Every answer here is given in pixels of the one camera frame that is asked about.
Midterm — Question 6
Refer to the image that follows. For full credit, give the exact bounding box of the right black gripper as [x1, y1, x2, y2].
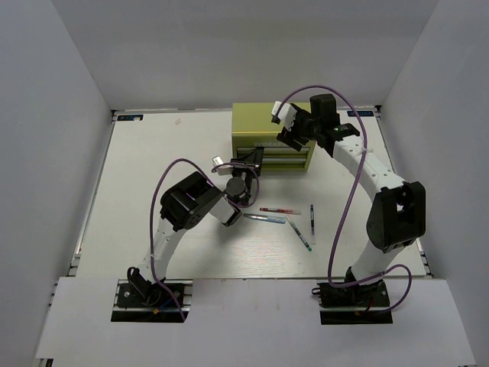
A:
[278, 106, 322, 151]

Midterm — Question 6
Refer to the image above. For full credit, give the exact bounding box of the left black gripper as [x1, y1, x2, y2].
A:
[229, 146, 264, 190]

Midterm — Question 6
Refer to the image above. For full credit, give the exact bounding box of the green metal drawer chest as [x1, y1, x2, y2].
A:
[232, 102, 315, 171]

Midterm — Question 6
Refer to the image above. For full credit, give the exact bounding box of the red pen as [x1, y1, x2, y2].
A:
[259, 207, 302, 215]

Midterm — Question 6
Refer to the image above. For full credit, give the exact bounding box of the blue silver pen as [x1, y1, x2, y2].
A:
[243, 213, 286, 224]

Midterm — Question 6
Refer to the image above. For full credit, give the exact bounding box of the purple pen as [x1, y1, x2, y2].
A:
[309, 204, 316, 245]

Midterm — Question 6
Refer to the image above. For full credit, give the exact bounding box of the green pen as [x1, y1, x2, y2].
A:
[286, 216, 313, 252]

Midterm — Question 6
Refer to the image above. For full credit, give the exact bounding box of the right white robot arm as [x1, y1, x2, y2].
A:
[271, 94, 426, 305]

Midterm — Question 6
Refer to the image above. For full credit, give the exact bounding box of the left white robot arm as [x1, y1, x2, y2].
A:
[127, 148, 264, 305]

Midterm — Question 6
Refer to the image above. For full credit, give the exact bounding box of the right blue table label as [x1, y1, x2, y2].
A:
[347, 110, 374, 117]

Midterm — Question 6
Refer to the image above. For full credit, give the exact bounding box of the blue table label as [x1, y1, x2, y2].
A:
[117, 114, 144, 122]
[347, 110, 374, 117]

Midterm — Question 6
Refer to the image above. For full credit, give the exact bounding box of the left blue table label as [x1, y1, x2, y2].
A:
[117, 114, 144, 122]

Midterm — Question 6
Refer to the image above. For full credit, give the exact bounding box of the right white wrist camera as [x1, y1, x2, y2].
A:
[271, 101, 296, 130]

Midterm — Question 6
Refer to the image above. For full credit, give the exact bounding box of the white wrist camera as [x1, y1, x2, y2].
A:
[211, 156, 233, 176]
[271, 101, 296, 130]

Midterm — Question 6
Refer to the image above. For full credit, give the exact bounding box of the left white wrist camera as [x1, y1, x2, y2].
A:
[211, 156, 233, 176]

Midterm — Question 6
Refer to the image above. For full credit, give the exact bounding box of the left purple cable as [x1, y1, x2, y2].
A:
[149, 158, 261, 322]

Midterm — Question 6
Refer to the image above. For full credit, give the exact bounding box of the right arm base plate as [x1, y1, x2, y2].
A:
[311, 281, 393, 326]

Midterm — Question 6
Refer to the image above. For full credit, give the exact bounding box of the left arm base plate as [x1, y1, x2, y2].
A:
[111, 280, 193, 323]

